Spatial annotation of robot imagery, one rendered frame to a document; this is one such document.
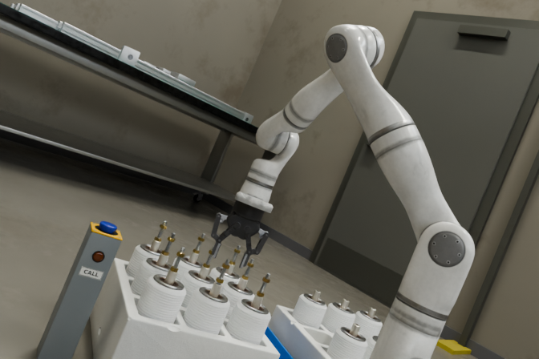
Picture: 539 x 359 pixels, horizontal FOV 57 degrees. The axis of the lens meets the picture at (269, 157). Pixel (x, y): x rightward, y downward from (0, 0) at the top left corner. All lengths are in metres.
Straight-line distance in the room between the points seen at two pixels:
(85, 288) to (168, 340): 0.22
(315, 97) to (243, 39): 3.98
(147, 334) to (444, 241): 0.66
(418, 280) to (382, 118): 0.29
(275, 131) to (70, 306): 0.60
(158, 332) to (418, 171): 0.66
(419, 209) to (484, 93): 2.80
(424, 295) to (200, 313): 0.55
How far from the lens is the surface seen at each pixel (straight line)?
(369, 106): 0.95
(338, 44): 0.99
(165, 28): 4.53
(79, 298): 1.22
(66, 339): 1.26
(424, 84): 3.92
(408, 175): 0.93
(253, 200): 1.14
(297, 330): 1.57
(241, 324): 1.28
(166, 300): 1.19
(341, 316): 1.70
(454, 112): 3.74
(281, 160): 1.19
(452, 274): 0.90
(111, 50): 3.41
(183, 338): 1.20
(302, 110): 1.10
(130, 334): 1.17
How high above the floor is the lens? 0.60
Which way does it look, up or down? 1 degrees up
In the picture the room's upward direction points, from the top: 23 degrees clockwise
